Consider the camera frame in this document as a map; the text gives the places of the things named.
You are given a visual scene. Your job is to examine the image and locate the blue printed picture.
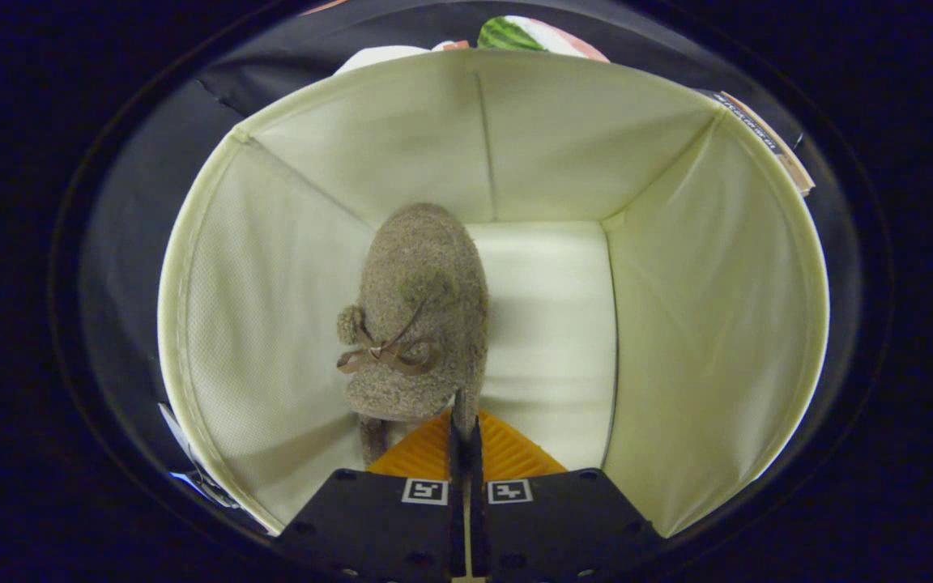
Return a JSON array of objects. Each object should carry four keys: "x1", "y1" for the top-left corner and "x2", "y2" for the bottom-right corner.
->
[{"x1": 171, "y1": 468, "x2": 239, "y2": 509}]

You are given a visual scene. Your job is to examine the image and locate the watermelon slice plush toy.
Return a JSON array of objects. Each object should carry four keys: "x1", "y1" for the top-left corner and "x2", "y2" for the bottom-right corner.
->
[{"x1": 477, "y1": 15, "x2": 611, "y2": 64}]

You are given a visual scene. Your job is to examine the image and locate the white plush toy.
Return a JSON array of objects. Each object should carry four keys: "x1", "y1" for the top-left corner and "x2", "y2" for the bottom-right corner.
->
[{"x1": 335, "y1": 42, "x2": 467, "y2": 75}]

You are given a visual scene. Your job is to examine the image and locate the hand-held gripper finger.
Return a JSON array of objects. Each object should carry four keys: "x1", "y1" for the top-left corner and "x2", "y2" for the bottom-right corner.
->
[
  {"x1": 466, "y1": 407, "x2": 666, "y2": 583},
  {"x1": 272, "y1": 407, "x2": 467, "y2": 583}
]

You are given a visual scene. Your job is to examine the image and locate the black paperback book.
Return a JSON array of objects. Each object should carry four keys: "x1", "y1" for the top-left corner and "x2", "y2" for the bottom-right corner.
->
[{"x1": 709, "y1": 91, "x2": 816, "y2": 198}]

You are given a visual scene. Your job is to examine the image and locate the brown fuzzy shoe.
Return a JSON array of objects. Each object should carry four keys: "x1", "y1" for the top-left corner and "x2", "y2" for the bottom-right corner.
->
[{"x1": 335, "y1": 202, "x2": 490, "y2": 469}]

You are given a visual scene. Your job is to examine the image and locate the cream fabric storage box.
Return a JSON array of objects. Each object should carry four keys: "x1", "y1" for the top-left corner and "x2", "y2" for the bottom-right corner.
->
[{"x1": 157, "y1": 49, "x2": 830, "y2": 537}]

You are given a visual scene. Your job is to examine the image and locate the white printed sheet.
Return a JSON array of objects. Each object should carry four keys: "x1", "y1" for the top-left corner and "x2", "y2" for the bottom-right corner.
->
[{"x1": 159, "y1": 402, "x2": 202, "y2": 470}]

